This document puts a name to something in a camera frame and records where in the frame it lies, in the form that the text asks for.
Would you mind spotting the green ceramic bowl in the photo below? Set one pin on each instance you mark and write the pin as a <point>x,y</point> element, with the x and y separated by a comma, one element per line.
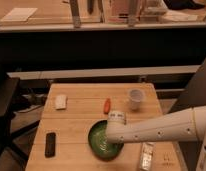
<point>98,142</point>

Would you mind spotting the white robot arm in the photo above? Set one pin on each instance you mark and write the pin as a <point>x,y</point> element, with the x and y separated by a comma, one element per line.
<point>185,125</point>

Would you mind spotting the dark robot base panel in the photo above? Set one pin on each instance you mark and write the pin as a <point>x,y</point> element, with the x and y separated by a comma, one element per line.
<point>193,95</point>

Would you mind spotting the orange carrot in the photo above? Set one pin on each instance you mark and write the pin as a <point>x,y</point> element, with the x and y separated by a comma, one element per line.
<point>107,106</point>

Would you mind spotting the white paper cup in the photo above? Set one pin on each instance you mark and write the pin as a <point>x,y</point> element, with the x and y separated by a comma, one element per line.
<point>136,96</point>

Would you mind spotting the white sponge block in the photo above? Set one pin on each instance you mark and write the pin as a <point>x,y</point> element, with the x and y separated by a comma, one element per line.
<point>60,102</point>

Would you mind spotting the black phone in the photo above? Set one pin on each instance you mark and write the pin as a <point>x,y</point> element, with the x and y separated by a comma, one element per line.
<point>50,145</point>

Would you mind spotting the clear plastic bottle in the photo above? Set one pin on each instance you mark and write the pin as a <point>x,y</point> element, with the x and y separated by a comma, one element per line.
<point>146,156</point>

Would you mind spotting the white paper sheet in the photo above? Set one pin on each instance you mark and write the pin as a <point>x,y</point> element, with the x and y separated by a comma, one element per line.
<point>18,15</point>

